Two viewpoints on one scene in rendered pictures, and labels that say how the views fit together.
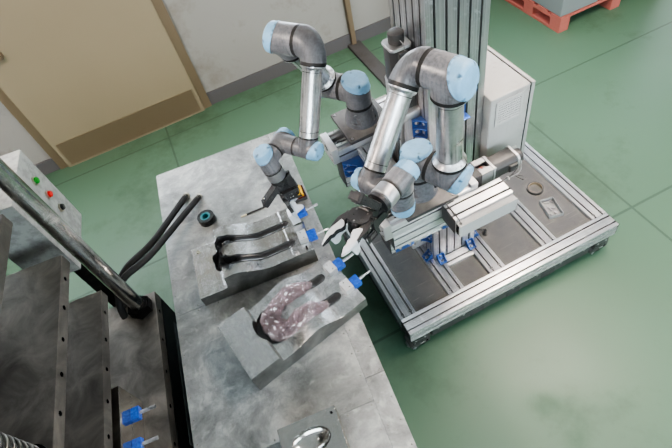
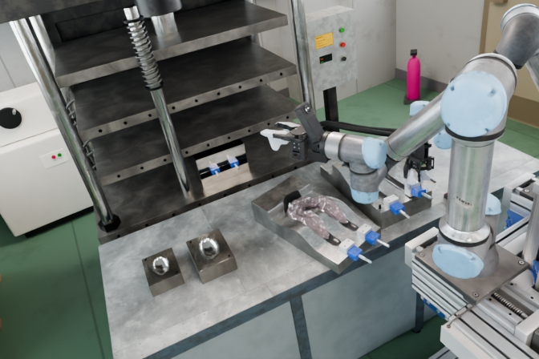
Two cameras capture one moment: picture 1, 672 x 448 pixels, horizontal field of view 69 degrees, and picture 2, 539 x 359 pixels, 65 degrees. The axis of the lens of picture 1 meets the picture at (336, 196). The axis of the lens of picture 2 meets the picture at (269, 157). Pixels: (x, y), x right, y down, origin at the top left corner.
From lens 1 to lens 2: 128 cm
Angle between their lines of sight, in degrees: 60
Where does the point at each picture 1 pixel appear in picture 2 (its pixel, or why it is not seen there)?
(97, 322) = (277, 114)
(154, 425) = (234, 180)
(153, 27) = not seen: outside the picture
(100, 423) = (213, 137)
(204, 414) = (238, 198)
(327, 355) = (285, 254)
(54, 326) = (245, 79)
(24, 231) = not seen: hidden behind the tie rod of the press
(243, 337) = (284, 190)
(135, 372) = (269, 161)
